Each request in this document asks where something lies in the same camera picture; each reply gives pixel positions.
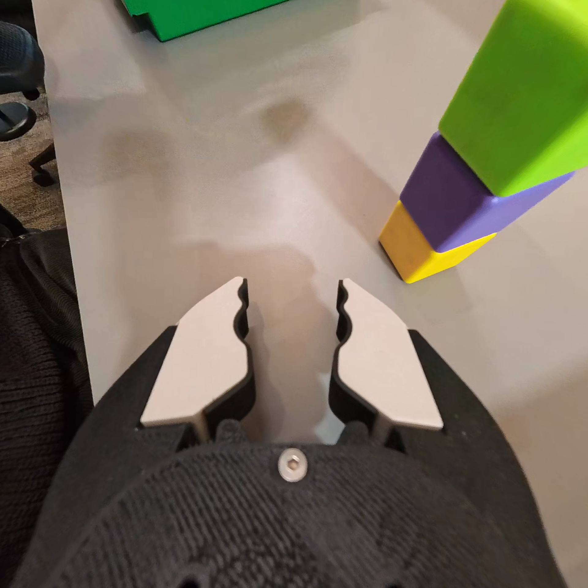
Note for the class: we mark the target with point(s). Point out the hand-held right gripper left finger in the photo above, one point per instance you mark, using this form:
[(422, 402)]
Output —
[(200, 367)]

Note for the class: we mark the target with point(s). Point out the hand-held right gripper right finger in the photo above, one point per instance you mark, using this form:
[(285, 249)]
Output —
[(383, 367)]

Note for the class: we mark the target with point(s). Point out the yellow cube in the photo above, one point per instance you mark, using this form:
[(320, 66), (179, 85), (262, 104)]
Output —
[(413, 248)]

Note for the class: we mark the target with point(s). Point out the purple cube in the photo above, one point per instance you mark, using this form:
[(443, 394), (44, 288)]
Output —
[(450, 202)]

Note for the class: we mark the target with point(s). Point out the lime green cube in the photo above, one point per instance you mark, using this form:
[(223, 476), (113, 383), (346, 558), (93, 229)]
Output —
[(519, 101)]

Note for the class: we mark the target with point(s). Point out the green plastic bin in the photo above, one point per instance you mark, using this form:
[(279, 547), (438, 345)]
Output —
[(193, 16)]

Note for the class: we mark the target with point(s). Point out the grey desk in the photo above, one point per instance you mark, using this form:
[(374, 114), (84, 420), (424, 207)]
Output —
[(229, 160)]

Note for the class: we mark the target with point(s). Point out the black swivel chair base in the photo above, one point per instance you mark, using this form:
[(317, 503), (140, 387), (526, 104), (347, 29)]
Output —
[(18, 59)]

